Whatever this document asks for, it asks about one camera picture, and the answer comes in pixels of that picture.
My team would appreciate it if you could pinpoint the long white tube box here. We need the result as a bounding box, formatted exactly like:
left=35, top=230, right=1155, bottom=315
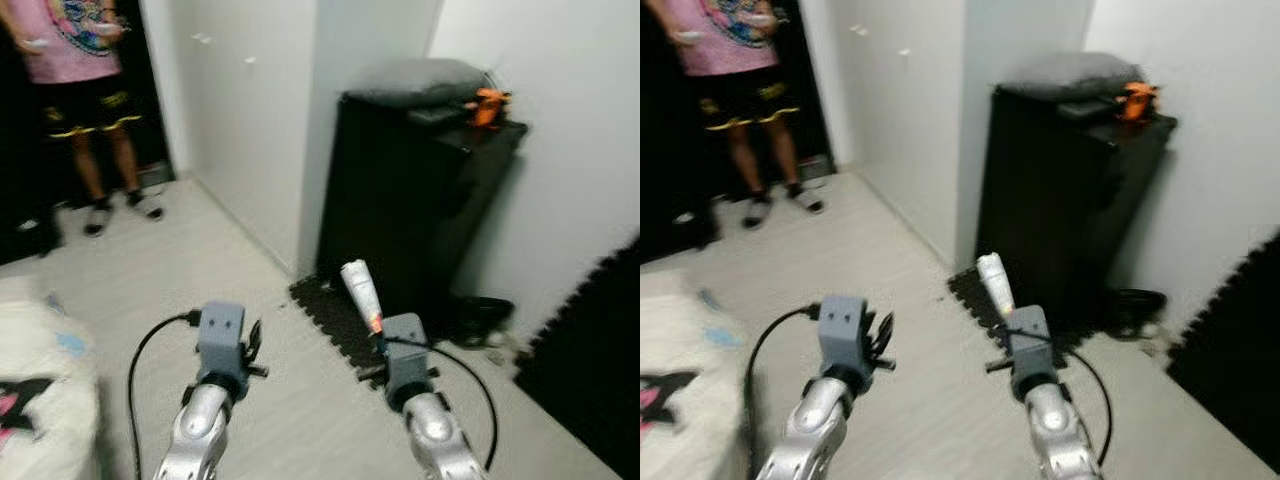
left=977, top=252, right=1018, bottom=321
left=340, top=260, right=386, bottom=336

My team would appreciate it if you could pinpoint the black foam floor mat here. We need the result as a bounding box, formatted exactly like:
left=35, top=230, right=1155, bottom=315
left=945, top=265, right=1061, bottom=351
left=1165, top=230, right=1280, bottom=471
left=288, top=270, right=401, bottom=391
left=515, top=240, right=641, bottom=480

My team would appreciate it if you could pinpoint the black round floor object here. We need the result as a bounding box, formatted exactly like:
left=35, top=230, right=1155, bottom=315
left=1105, top=288, right=1169, bottom=339
left=450, top=295, right=516, bottom=347

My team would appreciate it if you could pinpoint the tall black cabinet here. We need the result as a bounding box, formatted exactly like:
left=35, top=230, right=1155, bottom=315
left=975, top=85, right=1178, bottom=336
left=315, top=90, right=529, bottom=341

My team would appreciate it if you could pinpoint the cream cartoon print quilt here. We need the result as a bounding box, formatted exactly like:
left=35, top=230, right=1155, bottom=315
left=0, top=275, right=101, bottom=480
left=640, top=270, right=756, bottom=480

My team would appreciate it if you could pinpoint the white wardrobe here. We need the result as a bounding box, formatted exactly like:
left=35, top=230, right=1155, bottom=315
left=140, top=0, right=446, bottom=276
left=800, top=0, right=1096, bottom=271

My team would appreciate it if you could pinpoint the small orange toy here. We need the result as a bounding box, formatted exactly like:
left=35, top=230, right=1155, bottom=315
left=465, top=87, right=513, bottom=129
left=1118, top=82, right=1161, bottom=123

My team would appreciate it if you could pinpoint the grey cushion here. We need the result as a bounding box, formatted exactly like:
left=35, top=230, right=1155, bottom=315
left=1000, top=52, right=1141, bottom=104
left=345, top=57, right=491, bottom=109

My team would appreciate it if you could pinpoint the person in pink shirt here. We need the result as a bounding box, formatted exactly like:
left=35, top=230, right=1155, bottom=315
left=645, top=0, right=826, bottom=231
left=0, top=0, right=166, bottom=238

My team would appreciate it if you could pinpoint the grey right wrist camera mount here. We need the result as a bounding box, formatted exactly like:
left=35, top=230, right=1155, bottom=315
left=383, top=313, right=431, bottom=386
left=1005, top=305, right=1053, bottom=379

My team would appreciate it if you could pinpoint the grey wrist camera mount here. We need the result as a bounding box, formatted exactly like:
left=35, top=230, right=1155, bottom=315
left=197, top=302, right=246, bottom=371
left=818, top=296, right=869, bottom=366
left=1005, top=305, right=1053, bottom=379
left=383, top=313, right=431, bottom=386

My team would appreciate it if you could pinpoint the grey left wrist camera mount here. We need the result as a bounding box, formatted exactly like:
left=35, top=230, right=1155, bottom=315
left=818, top=296, right=869, bottom=366
left=197, top=302, right=246, bottom=371

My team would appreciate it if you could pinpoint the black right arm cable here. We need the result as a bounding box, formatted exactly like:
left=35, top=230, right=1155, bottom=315
left=1005, top=330, right=1115, bottom=466
left=385, top=338, right=499, bottom=469

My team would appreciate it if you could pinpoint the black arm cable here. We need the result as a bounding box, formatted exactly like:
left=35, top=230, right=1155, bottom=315
left=385, top=338, right=499, bottom=469
left=1005, top=330, right=1115, bottom=466
left=126, top=310, right=201, bottom=480
left=744, top=305, right=823, bottom=480

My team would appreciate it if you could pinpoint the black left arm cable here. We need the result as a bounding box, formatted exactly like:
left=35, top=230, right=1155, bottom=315
left=126, top=310, right=201, bottom=480
left=744, top=305, right=823, bottom=480

